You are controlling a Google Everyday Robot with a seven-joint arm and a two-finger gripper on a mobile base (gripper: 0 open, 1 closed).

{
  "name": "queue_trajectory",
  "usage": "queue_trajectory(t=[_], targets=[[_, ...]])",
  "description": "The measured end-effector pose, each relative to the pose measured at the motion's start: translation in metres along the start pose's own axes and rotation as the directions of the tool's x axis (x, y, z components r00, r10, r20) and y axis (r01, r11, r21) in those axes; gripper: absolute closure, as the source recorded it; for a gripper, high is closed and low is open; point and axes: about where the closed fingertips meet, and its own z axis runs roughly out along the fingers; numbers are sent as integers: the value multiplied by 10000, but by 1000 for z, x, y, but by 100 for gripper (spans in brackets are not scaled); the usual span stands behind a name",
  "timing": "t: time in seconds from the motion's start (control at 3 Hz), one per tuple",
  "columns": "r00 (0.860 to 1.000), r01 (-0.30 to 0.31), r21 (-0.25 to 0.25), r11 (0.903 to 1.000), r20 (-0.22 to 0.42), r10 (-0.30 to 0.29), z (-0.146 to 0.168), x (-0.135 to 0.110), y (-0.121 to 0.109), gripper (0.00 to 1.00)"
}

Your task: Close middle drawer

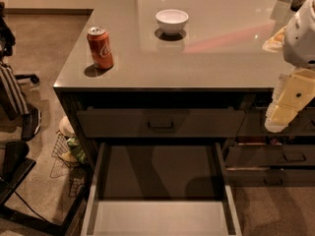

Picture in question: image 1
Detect grey drawer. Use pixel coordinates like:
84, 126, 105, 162
80, 144, 242, 236
77, 109, 245, 139

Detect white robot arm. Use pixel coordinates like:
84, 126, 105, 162
263, 0, 315, 133

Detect right top drawer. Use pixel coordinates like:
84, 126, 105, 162
237, 108, 315, 137

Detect right middle drawer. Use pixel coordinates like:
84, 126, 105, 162
224, 145, 315, 167

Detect right bottom drawer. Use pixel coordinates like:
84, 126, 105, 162
227, 169, 315, 187

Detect grey top drawer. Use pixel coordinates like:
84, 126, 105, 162
77, 109, 245, 139

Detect snack bag on counter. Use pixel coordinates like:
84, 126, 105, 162
262, 27, 286, 53

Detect white ceramic bowl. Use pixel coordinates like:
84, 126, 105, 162
156, 9, 189, 35

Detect orange soda can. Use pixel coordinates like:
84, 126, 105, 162
87, 27, 113, 69

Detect black white sneaker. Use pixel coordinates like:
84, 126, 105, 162
21, 108, 41, 142

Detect person leg striped pants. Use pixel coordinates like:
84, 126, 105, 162
0, 62, 30, 120

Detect black office chair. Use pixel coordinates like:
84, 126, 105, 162
0, 2, 39, 84

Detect wire basket with items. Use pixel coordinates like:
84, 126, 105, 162
50, 116, 87, 198

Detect black stand frame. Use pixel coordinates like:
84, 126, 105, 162
6, 140, 87, 236

